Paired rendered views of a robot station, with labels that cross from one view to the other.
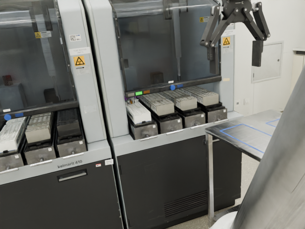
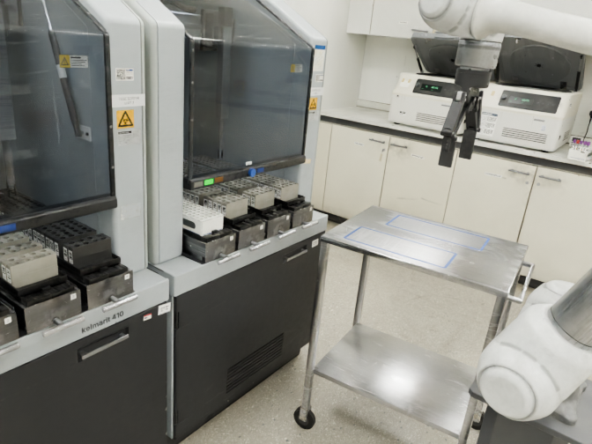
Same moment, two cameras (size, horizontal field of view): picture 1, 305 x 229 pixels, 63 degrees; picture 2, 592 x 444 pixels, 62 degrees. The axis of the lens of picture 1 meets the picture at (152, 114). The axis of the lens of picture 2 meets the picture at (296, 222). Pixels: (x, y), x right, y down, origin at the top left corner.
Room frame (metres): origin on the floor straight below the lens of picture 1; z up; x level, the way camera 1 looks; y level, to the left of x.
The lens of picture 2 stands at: (0.00, 0.77, 1.43)
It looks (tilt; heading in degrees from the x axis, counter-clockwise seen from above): 21 degrees down; 321
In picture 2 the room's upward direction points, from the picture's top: 6 degrees clockwise
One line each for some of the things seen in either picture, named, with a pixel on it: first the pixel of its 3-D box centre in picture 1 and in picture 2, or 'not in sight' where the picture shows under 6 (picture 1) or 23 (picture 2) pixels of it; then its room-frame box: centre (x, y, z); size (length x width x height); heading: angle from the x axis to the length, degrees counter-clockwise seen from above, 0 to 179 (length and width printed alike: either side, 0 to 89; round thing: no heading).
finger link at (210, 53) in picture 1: (207, 50); (447, 140); (0.65, -0.16, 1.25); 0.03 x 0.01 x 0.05; 107
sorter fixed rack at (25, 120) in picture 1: (20, 119); not in sight; (1.56, 0.87, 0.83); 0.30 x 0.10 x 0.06; 17
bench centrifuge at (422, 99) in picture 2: not in sight; (446, 82); (2.32, -2.36, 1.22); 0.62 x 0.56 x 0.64; 105
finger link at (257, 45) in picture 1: (256, 53); (467, 144); (0.70, -0.31, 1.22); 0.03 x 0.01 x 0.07; 17
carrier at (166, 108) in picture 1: (164, 109); (234, 208); (1.41, -0.08, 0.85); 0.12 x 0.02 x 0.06; 107
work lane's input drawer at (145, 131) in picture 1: (132, 113); (157, 218); (1.59, 0.14, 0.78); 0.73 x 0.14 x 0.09; 17
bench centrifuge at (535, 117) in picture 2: not in sight; (530, 90); (1.76, -2.53, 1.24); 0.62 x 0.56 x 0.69; 107
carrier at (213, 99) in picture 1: (209, 100); (287, 192); (1.50, -0.37, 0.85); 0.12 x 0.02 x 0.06; 106
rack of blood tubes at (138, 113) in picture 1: (136, 112); (181, 214); (1.46, 0.10, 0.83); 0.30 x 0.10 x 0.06; 17
